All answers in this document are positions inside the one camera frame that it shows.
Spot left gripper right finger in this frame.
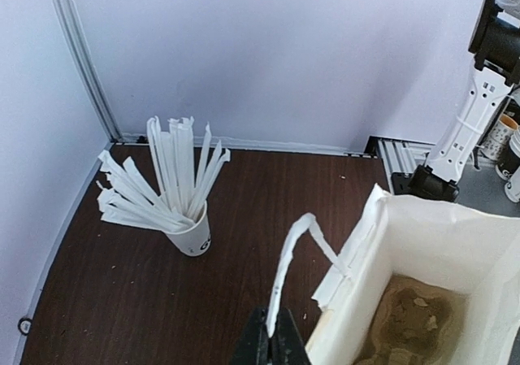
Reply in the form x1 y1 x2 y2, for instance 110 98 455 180
268 308 310 365

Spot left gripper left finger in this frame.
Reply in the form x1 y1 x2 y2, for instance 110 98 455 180
229 307 270 365

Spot brown pulp cup carrier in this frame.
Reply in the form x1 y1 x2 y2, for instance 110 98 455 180
355 275 467 364

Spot brown paper bag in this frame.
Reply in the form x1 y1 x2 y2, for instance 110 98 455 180
265 186 519 364

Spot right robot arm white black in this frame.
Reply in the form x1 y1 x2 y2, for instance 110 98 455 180
408 0 519 202

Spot white cup holding straws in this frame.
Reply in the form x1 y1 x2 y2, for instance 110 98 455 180
166 202 211 257

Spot bundle of white wrapped straws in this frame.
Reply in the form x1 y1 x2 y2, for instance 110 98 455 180
97 116 231 233

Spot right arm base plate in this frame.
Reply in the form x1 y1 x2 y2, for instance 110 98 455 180
391 165 459 202

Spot black wall grommet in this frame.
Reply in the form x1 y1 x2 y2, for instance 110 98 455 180
17 317 33 337

